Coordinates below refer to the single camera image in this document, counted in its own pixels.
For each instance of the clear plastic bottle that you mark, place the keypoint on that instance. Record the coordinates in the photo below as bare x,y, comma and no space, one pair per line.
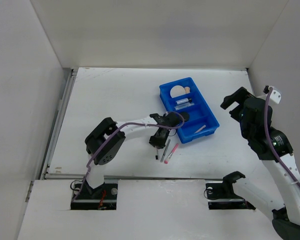
183,106

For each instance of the blue compartment tray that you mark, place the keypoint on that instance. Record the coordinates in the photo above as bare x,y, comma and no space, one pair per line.
200,113

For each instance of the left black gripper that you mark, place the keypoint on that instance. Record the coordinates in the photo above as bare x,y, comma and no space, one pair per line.
159,144

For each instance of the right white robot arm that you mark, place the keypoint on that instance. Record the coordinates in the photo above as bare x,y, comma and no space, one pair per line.
272,147

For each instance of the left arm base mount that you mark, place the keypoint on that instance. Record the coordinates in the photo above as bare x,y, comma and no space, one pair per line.
103,198

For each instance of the pink handle makeup brush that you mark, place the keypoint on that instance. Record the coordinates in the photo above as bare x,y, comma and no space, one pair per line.
166,161

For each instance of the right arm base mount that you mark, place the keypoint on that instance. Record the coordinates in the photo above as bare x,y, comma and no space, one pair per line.
219,199

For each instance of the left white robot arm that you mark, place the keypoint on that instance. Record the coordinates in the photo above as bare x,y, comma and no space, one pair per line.
105,141

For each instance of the beige makeup sponge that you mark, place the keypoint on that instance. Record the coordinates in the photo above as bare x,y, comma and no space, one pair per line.
187,89

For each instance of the left metal rail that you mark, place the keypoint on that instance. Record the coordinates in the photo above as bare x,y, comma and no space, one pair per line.
64,97

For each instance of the grey handle makeup brush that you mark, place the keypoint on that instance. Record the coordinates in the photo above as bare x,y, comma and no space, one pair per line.
165,150

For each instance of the clear vial black cap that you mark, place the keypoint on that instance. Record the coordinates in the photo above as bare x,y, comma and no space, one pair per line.
183,101

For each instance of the pink lip pencil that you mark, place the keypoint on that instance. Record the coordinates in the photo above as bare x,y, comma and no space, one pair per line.
200,129

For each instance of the cream round powder puff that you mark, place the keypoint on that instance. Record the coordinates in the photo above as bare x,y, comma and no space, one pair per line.
177,91

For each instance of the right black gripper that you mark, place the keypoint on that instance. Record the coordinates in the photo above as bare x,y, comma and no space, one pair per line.
239,96

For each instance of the black round compact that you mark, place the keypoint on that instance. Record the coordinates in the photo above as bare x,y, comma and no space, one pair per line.
185,116

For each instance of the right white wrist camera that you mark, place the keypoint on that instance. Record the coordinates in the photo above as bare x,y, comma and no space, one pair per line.
275,95

